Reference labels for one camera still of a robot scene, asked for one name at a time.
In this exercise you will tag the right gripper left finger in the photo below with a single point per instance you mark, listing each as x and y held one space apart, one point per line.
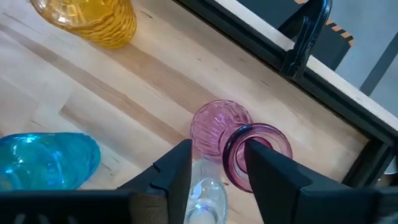
168 186

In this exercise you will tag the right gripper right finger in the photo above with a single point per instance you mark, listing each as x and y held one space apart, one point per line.
273 193

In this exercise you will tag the tall pink glass vase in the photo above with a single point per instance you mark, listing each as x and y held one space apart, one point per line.
217 124

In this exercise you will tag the squat yellow glass vase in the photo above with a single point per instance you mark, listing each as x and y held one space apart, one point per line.
93 21

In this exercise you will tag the small clear glass vase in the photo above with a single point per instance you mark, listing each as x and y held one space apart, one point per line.
205 193

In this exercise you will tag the small teal glass vase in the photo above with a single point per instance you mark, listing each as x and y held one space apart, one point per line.
46 161

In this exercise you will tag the black hazard-striped floor mat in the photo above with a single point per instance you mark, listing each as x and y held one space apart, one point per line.
332 49

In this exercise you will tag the black table clamp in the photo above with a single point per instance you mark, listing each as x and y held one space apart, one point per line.
306 34

